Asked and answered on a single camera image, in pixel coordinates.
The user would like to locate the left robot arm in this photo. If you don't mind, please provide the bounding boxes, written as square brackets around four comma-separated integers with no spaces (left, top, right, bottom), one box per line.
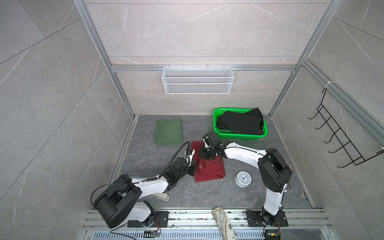
[90,141,195,229]

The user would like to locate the green skirt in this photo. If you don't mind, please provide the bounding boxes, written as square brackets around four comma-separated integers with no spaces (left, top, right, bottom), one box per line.
[154,118,183,145]

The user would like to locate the green plastic basket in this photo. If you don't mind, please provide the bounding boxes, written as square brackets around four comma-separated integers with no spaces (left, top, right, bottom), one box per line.
[213,108,268,141]

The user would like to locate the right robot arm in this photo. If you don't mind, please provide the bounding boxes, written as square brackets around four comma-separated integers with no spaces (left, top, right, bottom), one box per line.
[200,132,293,226]

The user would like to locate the black wall hook rack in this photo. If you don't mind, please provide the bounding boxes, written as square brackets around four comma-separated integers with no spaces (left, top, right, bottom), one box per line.
[308,88,384,169]

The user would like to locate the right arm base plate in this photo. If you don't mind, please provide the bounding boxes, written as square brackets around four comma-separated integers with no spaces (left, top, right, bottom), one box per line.
[246,209,289,227]

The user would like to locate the white wire wall basket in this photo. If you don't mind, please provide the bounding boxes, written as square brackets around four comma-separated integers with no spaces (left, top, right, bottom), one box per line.
[162,67,234,95]

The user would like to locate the beige remote control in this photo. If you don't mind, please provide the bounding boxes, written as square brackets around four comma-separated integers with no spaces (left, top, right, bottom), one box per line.
[152,193,170,201]

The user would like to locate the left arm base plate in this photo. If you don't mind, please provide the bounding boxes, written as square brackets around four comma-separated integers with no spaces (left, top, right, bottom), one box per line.
[127,211,170,228]

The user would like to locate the white alarm clock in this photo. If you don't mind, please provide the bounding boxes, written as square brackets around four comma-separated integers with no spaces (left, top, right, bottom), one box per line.
[235,171,252,188]

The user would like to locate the black skirt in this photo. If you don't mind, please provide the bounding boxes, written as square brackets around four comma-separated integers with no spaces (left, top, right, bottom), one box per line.
[216,108,264,135]

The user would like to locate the patterned rolled cloth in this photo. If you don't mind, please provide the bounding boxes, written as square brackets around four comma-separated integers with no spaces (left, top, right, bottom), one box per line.
[213,207,238,240]

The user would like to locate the red polka dot skirt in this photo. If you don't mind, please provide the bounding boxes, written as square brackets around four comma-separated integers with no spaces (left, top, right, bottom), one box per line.
[191,141,226,182]

